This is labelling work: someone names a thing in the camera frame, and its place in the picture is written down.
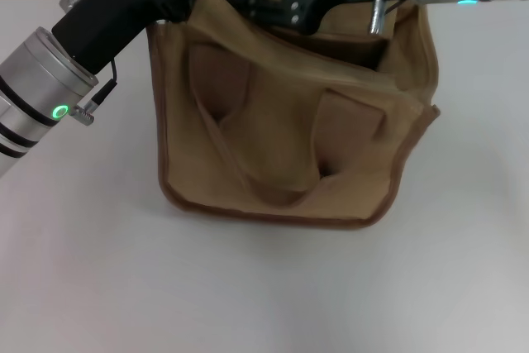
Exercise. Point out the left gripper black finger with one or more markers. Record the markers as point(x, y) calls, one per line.
point(177, 3)

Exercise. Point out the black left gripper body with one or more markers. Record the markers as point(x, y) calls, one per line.
point(120, 1)

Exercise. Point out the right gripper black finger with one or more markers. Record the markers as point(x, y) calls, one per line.
point(260, 6)

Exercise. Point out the khaki canvas food bag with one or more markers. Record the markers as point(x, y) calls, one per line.
point(289, 130)

